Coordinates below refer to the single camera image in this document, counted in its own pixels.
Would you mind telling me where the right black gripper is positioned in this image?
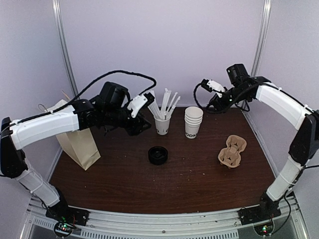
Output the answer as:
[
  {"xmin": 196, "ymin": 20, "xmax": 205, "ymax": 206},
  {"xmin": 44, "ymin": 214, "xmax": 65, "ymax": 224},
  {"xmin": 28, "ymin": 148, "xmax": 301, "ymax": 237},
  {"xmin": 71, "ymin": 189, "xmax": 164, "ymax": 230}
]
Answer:
[{"xmin": 206, "ymin": 85, "xmax": 250, "ymax": 114}]

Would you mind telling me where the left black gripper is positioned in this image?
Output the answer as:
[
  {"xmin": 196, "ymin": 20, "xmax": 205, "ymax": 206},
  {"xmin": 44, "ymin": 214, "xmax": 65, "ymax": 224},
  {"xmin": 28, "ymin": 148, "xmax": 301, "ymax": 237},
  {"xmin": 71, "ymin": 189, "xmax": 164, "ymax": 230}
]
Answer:
[{"xmin": 102, "ymin": 103, "xmax": 152, "ymax": 136}]

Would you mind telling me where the stack of white paper cups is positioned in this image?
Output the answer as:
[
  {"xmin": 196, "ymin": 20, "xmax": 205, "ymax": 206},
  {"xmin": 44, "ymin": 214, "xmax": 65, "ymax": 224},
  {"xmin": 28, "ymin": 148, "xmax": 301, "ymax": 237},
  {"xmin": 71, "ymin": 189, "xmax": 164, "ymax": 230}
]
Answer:
[{"xmin": 184, "ymin": 107, "xmax": 203, "ymax": 139}]

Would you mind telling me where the stack of black cup lids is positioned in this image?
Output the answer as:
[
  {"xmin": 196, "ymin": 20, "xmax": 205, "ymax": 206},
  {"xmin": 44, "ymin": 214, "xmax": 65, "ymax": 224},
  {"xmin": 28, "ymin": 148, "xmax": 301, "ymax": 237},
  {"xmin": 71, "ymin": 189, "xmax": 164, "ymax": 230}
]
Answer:
[{"xmin": 148, "ymin": 146, "xmax": 168, "ymax": 165}]

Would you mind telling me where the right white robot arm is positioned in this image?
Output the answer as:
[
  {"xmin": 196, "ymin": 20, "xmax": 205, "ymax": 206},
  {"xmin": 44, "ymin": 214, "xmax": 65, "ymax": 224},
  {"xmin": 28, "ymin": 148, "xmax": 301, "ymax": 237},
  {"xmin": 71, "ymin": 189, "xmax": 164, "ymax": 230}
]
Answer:
[{"xmin": 206, "ymin": 101, "xmax": 296, "ymax": 210}]

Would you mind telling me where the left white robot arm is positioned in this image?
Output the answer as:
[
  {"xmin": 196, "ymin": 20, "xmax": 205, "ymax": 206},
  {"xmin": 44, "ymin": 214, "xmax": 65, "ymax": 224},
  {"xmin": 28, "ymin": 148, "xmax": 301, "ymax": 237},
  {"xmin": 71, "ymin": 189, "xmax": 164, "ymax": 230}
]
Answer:
[{"xmin": 0, "ymin": 82, "xmax": 155, "ymax": 221}]

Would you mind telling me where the white cup holding straws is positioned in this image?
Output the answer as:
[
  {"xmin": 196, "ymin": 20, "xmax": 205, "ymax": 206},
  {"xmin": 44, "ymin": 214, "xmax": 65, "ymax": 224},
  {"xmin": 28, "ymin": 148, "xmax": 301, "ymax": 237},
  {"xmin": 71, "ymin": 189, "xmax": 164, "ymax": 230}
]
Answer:
[{"xmin": 155, "ymin": 118, "xmax": 170, "ymax": 135}]

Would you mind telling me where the bundle of wrapped white straws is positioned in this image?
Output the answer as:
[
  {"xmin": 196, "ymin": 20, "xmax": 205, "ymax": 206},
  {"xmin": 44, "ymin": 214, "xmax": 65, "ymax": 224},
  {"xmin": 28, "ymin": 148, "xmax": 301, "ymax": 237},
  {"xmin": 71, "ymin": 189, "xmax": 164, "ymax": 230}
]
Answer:
[{"xmin": 148, "ymin": 88, "xmax": 180, "ymax": 120}]

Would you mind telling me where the brown pulp cup carrier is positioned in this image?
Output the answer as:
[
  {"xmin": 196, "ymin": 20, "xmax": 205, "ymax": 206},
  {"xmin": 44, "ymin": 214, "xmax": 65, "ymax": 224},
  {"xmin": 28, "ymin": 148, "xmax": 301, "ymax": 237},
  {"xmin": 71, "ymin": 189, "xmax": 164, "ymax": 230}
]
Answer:
[{"xmin": 218, "ymin": 135, "xmax": 247, "ymax": 169}]

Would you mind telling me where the brown paper bag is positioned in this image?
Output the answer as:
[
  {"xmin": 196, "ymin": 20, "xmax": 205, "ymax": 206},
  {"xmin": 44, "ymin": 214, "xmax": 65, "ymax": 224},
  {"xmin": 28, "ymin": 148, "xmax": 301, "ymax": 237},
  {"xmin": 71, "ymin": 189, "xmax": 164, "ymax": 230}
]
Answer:
[{"xmin": 37, "ymin": 91, "xmax": 101, "ymax": 171}]

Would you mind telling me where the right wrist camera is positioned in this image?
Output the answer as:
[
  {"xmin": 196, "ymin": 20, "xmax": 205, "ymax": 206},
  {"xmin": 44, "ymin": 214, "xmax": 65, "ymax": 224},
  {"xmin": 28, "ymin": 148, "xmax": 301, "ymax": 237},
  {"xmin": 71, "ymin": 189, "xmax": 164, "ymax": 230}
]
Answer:
[{"xmin": 200, "ymin": 79, "xmax": 226, "ymax": 98}]

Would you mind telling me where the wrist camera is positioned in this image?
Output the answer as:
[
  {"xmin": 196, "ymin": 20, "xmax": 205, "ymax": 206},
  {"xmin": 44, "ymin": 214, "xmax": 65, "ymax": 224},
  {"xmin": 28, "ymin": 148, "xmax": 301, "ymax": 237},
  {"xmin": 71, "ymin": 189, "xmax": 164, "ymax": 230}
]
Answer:
[
  {"xmin": 200, "ymin": 79, "xmax": 226, "ymax": 98},
  {"xmin": 127, "ymin": 93, "xmax": 155, "ymax": 118}
]

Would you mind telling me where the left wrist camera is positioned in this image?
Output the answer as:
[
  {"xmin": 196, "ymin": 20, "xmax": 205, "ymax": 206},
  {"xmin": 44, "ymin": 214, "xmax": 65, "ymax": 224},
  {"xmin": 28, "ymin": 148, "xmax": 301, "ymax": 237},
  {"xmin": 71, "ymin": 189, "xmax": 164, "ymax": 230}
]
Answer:
[{"xmin": 127, "ymin": 93, "xmax": 155, "ymax": 118}]

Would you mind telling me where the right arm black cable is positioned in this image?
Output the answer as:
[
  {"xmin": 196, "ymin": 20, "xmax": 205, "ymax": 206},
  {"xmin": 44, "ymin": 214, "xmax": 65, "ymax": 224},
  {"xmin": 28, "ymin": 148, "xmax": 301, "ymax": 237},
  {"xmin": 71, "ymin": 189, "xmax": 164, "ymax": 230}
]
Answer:
[{"xmin": 193, "ymin": 83, "xmax": 217, "ymax": 114}]

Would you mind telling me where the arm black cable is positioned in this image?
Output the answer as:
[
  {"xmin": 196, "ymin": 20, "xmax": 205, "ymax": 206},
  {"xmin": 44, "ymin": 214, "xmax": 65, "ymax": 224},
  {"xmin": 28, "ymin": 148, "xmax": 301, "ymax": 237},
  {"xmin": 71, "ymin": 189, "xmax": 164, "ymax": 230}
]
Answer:
[
  {"xmin": 193, "ymin": 83, "xmax": 217, "ymax": 114},
  {"xmin": 44, "ymin": 70, "xmax": 157, "ymax": 115}
]

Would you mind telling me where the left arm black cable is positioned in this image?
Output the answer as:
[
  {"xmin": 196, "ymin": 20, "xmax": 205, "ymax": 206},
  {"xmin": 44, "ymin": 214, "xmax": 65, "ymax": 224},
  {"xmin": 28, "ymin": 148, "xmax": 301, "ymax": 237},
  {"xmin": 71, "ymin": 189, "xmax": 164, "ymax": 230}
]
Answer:
[{"xmin": 44, "ymin": 70, "xmax": 157, "ymax": 115}]

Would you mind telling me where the right aluminium frame post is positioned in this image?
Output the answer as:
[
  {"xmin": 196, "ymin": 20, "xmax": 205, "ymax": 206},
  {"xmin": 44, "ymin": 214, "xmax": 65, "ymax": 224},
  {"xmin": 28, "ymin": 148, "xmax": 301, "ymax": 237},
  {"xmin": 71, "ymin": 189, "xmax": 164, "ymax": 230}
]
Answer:
[{"xmin": 251, "ymin": 0, "xmax": 272, "ymax": 76}]

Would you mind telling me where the aluminium frame post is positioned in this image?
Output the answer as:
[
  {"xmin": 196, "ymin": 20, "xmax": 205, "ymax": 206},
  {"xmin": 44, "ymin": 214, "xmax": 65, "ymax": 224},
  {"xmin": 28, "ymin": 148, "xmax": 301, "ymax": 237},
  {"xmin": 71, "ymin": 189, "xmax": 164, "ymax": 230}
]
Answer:
[
  {"xmin": 52, "ymin": 0, "xmax": 78, "ymax": 96},
  {"xmin": 251, "ymin": 0, "xmax": 272, "ymax": 76}
]

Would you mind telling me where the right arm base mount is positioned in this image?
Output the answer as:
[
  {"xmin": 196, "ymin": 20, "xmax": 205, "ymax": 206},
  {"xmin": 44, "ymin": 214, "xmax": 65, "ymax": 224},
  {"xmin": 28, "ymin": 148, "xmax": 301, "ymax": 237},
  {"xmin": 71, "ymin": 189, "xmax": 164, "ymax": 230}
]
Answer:
[{"xmin": 237, "ymin": 206, "xmax": 281, "ymax": 237}]

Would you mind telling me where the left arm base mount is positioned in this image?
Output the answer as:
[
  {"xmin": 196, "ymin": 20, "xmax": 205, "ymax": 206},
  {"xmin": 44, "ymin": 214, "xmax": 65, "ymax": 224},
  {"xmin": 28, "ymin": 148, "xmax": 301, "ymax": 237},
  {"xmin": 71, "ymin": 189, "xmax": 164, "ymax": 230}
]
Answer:
[{"xmin": 45, "ymin": 207, "xmax": 89, "ymax": 238}]

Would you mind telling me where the aluminium front rail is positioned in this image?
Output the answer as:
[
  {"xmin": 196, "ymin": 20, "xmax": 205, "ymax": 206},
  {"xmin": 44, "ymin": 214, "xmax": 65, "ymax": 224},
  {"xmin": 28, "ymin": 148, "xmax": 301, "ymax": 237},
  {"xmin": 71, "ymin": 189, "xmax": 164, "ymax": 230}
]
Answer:
[{"xmin": 21, "ymin": 208, "xmax": 304, "ymax": 239}]

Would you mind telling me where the left aluminium frame post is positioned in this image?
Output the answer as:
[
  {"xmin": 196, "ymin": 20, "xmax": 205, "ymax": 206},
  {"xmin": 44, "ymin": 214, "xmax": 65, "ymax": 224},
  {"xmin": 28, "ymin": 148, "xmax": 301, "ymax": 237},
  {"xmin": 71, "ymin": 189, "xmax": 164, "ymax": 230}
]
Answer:
[{"xmin": 52, "ymin": 0, "xmax": 78, "ymax": 96}]

